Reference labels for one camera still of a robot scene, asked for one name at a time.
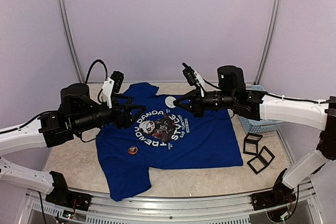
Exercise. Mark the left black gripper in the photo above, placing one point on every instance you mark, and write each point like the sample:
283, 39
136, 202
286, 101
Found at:
125, 121

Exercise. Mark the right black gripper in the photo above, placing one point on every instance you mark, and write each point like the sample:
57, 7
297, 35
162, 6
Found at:
195, 107

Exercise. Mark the round brooch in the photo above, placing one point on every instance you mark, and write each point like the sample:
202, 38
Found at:
169, 101

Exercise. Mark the round brooch badge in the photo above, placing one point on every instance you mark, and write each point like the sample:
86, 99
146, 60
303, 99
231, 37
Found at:
133, 150

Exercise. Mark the blue printed t-shirt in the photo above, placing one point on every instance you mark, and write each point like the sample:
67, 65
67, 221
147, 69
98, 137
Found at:
167, 139

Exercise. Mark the black display box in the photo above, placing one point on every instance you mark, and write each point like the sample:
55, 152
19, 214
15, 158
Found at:
265, 157
250, 144

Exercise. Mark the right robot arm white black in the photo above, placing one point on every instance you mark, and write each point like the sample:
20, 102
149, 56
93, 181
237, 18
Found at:
261, 105

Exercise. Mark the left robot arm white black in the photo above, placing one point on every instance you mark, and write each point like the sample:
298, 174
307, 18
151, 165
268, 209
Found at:
77, 113

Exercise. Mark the light blue plastic basket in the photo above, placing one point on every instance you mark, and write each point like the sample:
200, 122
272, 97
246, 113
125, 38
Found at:
262, 126

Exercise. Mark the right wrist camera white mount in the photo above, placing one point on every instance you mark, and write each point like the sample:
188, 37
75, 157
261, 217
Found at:
194, 78

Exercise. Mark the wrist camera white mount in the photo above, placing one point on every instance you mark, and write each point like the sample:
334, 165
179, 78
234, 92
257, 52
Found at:
111, 86
194, 78

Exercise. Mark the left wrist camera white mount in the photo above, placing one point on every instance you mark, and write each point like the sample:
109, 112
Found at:
111, 86

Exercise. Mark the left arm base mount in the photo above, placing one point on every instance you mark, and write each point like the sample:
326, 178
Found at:
63, 196

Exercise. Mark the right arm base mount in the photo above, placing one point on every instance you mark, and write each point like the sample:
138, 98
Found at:
278, 195

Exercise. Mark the left aluminium frame post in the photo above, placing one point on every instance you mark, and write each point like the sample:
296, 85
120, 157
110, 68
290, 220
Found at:
69, 40

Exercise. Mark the aluminium frame post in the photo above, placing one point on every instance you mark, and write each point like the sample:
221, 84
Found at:
268, 41
69, 40

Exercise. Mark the right aluminium frame post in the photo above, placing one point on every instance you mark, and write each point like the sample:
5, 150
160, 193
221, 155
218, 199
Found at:
268, 41

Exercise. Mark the front aluminium rail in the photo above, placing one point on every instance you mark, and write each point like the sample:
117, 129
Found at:
218, 209

